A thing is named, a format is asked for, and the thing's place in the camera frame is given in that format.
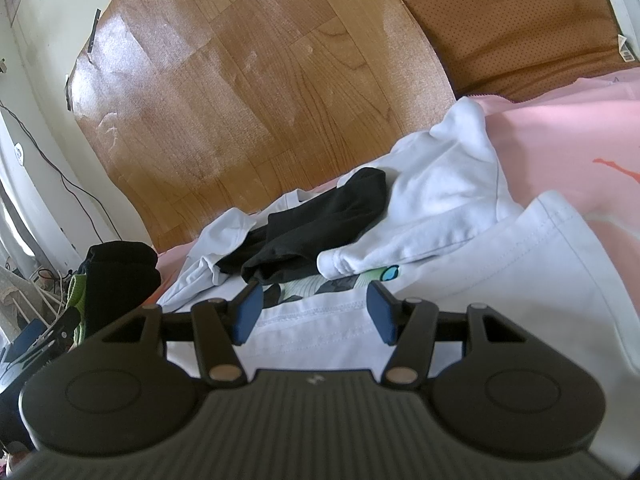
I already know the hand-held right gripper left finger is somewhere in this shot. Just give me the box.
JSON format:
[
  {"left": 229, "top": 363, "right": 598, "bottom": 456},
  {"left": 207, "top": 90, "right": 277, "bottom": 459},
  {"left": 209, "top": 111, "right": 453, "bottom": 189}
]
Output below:
[{"left": 102, "top": 282, "right": 264, "bottom": 389}]

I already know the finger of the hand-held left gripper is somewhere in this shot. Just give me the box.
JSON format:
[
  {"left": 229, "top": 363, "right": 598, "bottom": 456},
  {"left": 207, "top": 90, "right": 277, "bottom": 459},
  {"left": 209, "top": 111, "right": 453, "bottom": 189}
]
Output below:
[{"left": 10, "top": 310, "right": 81, "bottom": 366}]

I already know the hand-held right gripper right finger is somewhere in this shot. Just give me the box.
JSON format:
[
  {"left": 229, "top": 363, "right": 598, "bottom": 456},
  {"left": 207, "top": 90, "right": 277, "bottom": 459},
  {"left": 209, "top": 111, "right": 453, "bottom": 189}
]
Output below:
[{"left": 366, "top": 281, "right": 532, "bottom": 389}]

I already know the white printed t-shirt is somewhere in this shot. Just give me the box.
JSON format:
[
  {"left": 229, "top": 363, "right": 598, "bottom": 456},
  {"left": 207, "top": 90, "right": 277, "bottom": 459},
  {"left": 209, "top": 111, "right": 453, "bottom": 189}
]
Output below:
[{"left": 157, "top": 191, "right": 640, "bottom": 461}]

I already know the black cloth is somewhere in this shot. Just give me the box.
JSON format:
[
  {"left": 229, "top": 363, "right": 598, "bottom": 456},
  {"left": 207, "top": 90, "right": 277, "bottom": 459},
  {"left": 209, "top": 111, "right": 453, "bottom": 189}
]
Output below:
[{"left": 220, "top": 167, "right": 388, "bottom": 286}]

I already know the dark garment with green cuff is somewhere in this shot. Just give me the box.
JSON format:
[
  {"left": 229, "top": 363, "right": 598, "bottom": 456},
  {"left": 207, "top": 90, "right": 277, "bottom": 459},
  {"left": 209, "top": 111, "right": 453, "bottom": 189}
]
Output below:
[{"left": 67, "top": 241, "right": 162, "bottom": 351}]

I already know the wood-pattern vinyl sheet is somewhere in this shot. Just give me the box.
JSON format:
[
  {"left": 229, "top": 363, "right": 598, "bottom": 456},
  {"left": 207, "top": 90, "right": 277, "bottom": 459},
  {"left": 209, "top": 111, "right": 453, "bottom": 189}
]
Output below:
[{"left": 65, "top": 0, "right": 458, "bottom": 253}]

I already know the pink printed blanket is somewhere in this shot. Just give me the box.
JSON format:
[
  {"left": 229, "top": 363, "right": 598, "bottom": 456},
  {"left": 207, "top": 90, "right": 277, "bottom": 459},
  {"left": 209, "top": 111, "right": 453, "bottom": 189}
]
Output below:
[{"left": 152, "top": 72, "right": 640, "bottom": 311}]

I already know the brown perforated cushion mat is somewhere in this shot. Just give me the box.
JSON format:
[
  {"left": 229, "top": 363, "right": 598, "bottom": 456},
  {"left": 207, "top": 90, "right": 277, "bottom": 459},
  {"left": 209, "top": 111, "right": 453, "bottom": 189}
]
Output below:
[{"left": 389, "top": 0, "right": 640, "bottom": 101}]

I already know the black tape strip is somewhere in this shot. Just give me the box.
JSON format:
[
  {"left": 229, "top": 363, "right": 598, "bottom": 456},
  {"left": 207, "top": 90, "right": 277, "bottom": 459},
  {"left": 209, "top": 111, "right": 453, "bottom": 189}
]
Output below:
[{"left": 87, "top": 8, "right": 102, "bottom": 53}]

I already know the white wire rack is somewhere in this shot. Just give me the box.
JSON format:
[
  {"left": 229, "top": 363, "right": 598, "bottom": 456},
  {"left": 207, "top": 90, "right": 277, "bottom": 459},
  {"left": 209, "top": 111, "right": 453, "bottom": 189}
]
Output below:
[{"left": 0, "top": 260, "right": 76, "bottom": 341}]

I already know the black wall cable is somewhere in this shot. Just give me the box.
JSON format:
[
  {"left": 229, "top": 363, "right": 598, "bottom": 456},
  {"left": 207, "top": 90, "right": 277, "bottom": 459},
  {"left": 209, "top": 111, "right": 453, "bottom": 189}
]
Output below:
[{"left": 0, "top": 102, "right": 123, "bottom": 243}]

